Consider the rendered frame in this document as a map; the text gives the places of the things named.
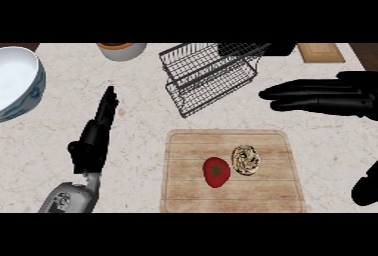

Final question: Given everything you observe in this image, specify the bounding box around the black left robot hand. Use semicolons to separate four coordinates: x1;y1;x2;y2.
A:
67;85;122;175

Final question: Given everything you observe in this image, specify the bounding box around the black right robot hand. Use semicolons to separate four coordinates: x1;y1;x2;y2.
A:
257;70;378;207

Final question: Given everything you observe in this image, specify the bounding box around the red tomato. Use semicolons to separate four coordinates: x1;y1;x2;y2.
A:
201;157;232;189

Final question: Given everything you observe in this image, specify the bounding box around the wooden cutting board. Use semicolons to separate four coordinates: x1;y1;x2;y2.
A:
160;129;308;214

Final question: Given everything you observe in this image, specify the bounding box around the tan wooden block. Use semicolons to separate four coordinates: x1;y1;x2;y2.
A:
296;42;348;64

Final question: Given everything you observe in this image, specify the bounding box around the white bowl with blue pattern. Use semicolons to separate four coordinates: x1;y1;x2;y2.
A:
0;46;48;123

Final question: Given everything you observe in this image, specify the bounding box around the brown speckled bread roll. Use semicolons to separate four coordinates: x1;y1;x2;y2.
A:
231;144;262;177

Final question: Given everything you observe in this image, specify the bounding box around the grey pot with orange rim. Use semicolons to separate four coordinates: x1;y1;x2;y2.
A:
95;42;148;63

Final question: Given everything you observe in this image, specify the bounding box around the black wire tiered basket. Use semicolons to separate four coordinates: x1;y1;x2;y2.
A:
159;42;272;119

